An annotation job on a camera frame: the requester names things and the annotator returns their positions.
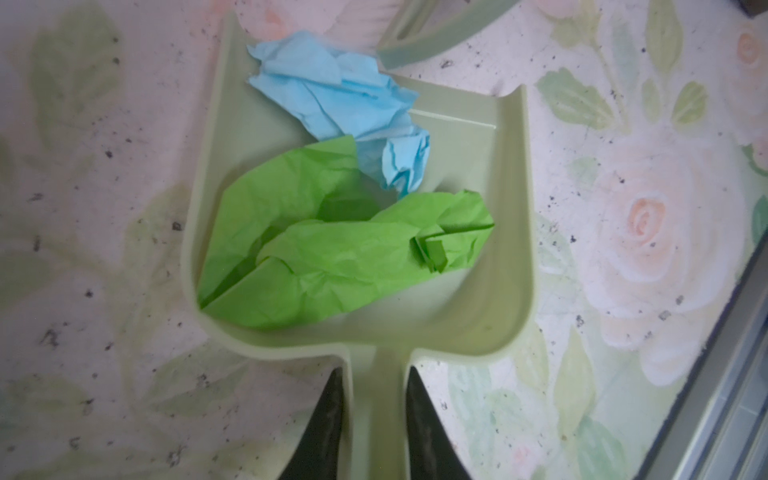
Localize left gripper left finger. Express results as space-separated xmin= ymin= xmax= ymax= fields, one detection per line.
xmin=278 ymin=367 xmax=345 ymax=480

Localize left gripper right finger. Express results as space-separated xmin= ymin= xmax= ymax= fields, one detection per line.
xmin=406 ymin=366 xmax=471 ymax=480

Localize green plastic dustpan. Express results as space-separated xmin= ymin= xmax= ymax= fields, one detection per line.
xmin=181 ymin=13 xmax=536 ymax=479

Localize green hand brush white bristles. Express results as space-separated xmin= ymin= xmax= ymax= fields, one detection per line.
xmin=323 ymin=0 xmax=523 ymax=70

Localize green paper scrap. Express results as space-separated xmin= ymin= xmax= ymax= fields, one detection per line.
xmin=197 ymin=136 xmax=495 ymax=330

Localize blue paper scrap by dustpan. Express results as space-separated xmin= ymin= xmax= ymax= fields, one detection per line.
xmin=247 ymin=31 xmax=431 ymax=197

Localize aluminium front rail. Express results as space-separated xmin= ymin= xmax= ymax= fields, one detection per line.
xmin=637 ymin=239 xmax=767 ymax=479

